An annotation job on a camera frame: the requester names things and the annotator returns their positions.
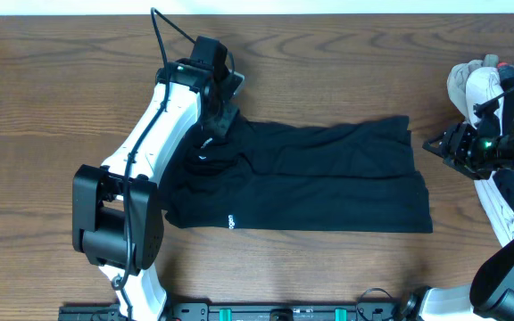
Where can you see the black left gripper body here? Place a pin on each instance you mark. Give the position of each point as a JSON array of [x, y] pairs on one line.
[[225, 118]]

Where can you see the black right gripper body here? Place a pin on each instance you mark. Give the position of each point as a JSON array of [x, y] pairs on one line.
[[476, 155]]

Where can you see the black t-shirt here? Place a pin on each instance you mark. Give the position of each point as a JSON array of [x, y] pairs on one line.
[[266, 175]]

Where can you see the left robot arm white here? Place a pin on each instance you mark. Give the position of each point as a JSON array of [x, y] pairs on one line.
[[116, 208]]

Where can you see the white crumpled garment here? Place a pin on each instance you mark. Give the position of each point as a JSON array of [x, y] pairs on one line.
[[467, 84]]

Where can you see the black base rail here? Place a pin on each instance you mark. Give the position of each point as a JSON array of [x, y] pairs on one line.
[[257, 312]]

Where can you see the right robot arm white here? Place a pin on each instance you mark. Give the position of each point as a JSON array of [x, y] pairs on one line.
[[490, 295]]

